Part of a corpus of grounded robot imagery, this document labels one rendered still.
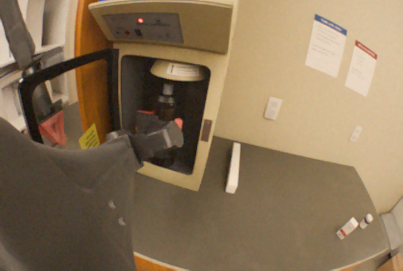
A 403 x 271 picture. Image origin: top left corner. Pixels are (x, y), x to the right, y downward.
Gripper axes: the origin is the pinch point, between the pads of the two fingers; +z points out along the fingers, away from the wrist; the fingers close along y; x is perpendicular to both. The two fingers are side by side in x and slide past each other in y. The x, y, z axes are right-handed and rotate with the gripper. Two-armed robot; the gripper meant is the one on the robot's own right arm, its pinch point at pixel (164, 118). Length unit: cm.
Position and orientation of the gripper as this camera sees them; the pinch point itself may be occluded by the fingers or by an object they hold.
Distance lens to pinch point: 55.1
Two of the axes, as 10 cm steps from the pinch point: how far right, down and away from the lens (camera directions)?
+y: -9.7, -2.1, 0.7
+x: -1.7, 9.0, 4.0
